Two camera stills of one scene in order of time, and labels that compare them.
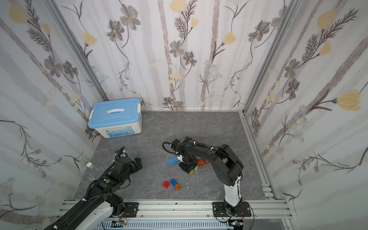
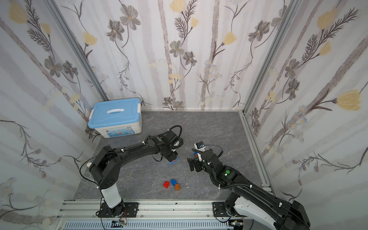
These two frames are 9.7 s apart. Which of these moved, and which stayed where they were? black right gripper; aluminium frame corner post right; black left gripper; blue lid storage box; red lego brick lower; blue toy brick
Moved: black left gripper; black right gripper
Stayed: red lego brick lower; aluminium frame corner post right; blue toy brick; blue lid storage box
